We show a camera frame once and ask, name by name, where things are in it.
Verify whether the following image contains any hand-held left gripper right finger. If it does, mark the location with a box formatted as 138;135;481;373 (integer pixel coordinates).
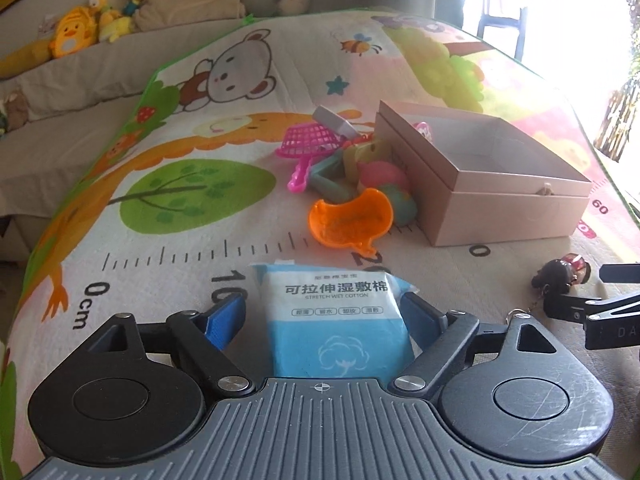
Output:
392;292;568;402

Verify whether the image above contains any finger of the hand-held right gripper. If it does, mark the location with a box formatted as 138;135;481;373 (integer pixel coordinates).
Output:
599;263;640;284
544;292;640;322

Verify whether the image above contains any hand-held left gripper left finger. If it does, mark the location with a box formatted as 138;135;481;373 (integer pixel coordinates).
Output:
87;294;253;400

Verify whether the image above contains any dark doll keychain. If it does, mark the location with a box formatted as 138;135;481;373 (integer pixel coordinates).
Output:
507;254;595;322

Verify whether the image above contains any blue wet cotton packet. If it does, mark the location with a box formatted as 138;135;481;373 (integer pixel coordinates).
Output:
250;260;420;378

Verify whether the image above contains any pink cardboard box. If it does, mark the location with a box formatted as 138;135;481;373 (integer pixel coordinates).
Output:
375;100;593;248

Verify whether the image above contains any teal crank handle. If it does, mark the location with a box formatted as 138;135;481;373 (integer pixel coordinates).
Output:
307;152;358;201

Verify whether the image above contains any pink toy basket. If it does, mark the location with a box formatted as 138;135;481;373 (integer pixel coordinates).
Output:
275;125;346;161

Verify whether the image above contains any cartoon print play mat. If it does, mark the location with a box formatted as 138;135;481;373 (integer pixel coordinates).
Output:
0;5;640;480

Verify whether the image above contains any multicolour toy ball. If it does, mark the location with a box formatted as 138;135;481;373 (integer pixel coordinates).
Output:
377;185;418;226

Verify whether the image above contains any orange duck-shaped toy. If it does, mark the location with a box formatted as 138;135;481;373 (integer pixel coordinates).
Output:
307;187;396;258

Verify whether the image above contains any pink round toy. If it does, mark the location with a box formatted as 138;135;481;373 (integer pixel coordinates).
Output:
357;162;411;196

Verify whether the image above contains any yellow-green toy piece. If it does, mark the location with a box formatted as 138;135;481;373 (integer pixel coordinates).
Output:
342;140;393;171

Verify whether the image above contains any grey block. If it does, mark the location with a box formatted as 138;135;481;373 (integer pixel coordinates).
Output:
314;106;358;138

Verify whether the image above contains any beige sofa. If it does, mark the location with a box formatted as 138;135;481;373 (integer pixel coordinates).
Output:
0;10;251;261

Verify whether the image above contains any dark chair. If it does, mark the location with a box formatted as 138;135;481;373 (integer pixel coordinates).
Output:
477;0;531;56

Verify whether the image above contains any small brown plush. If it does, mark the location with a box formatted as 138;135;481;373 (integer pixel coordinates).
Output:
5;92;28;131

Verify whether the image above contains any yellow plush toy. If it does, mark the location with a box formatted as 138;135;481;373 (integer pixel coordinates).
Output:
97;10;133;43

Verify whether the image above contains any yellow chick plush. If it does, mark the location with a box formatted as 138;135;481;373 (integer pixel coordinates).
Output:
50;6;98;58

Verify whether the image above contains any long yellow plush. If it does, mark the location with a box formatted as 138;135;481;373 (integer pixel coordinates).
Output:
0;40;56;78

